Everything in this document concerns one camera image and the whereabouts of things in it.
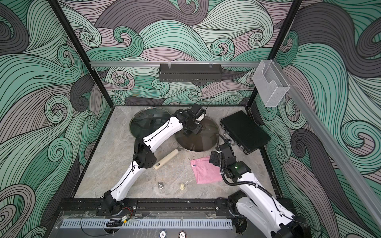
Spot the pink cloth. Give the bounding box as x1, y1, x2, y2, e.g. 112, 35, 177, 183
190, 157, 223, 184

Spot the glass pot lid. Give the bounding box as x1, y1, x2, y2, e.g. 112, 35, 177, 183
175, 117, 219, 152

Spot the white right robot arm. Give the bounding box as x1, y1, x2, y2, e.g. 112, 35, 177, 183
209, 134, 312, 238

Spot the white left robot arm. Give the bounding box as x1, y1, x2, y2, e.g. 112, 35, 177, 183
103, 103, 206, 215

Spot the black frying pan with lid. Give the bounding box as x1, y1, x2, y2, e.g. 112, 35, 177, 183
130, 107, 171, 138

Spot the black ribbed carrying case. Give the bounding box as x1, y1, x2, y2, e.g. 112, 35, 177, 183
220, 111, 271, 155

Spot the brown wok with wooden handle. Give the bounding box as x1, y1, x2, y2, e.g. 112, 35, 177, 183
153, 115, 221, 171

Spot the black wall shelf tray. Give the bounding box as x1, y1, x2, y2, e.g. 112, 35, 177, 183
158, 63, 223, 82

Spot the clear plastic wall bin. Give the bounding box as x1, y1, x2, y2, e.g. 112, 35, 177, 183
252, 59, 290, 108

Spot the aluminium rail back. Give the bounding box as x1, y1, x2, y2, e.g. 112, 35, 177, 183
90, 60, 260, 68

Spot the aluminium rail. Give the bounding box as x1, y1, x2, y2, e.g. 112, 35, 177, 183
90, 60, 260, 68
272, 60, 381, 230

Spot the black frame post right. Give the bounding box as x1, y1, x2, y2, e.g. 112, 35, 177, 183
247, 1, 302, 109

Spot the black frame post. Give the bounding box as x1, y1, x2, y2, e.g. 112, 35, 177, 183
247, 1, 302, 109
47, 0, 115, 110

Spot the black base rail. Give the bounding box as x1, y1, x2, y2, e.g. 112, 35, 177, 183
58, 198, 238, 217

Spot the aluminium rail right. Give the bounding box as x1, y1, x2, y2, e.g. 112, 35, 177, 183
272, 60, 381, 230

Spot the white slotted cable duct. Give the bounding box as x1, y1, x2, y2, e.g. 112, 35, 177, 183
59, 218, 233, 230

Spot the black frame post left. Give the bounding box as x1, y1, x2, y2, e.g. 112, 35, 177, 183
47, 0, 115, 110

